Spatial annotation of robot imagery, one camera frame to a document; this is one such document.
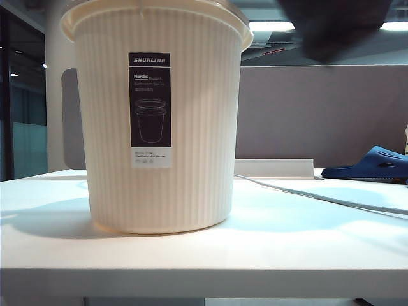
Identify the black garbage bag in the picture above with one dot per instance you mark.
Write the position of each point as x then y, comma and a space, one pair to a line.
334, 32

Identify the white ribbed plastic trash can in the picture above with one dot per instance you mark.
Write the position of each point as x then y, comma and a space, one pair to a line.
197, 143

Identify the black white product label sticker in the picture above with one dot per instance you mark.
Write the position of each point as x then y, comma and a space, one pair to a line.
150, 111

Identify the brown fabric desk partition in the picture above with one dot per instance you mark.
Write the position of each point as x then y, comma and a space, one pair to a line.
318, 111

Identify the red ceiling sign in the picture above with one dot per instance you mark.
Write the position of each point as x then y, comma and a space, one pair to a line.
274, 51

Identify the grey rounded desk partition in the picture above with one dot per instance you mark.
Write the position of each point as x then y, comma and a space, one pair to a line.
71, 127

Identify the dark blue slipper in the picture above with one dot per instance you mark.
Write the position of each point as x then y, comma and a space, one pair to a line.
366, 165

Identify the glass office wall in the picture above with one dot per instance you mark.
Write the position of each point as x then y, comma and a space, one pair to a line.
25, 111

